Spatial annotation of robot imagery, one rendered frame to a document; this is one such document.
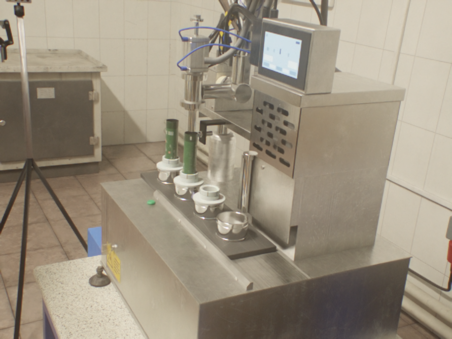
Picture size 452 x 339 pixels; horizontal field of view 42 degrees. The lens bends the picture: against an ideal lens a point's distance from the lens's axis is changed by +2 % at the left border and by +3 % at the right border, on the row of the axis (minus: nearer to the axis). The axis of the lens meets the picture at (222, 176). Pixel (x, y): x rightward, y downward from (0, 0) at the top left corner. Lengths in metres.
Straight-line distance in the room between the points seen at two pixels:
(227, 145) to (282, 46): 0.47
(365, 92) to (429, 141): 1.69
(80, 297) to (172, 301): 0.45
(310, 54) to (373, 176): 0.31
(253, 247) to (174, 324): 0.21
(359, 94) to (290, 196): 0.23
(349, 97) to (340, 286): 0.37
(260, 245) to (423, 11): 1.84
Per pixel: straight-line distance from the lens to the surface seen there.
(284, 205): 1.11
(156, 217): 1.29
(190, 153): 1.32
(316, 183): 1.10
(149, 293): 1.23
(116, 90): 4.99
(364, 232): 1.24
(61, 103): 4.17
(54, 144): 4.24
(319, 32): 1.01
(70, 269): 1.64
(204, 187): 1.27
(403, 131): 2.88
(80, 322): 1.43
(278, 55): 1.08
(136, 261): 1.28
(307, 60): 1.01
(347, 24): 3.18
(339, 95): 1.07
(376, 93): 1.12
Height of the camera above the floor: 1.57
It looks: 21 degrees down
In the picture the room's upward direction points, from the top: 4 degrees clockwise
